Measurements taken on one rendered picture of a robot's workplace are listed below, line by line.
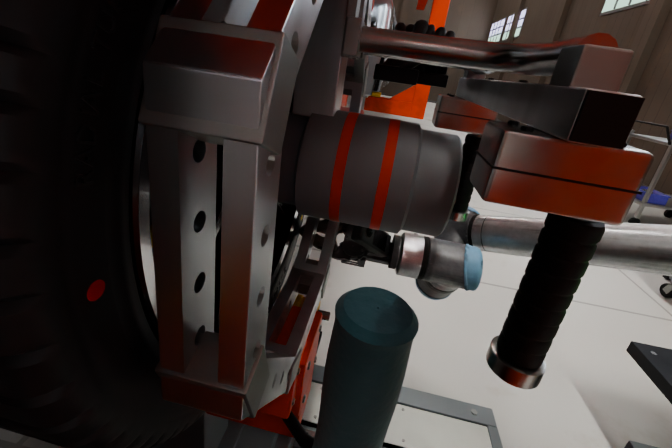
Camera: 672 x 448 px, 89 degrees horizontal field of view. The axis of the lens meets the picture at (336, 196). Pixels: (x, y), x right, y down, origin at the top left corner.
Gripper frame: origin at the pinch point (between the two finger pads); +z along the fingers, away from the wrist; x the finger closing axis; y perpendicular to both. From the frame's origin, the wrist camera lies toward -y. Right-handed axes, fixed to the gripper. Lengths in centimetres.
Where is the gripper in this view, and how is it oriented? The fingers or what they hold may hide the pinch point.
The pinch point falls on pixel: (304, 229)
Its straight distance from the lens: 73.2
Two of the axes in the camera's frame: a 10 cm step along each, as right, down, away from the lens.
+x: 2.2, -8.9, 4.0
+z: -9.8, -1.9, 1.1
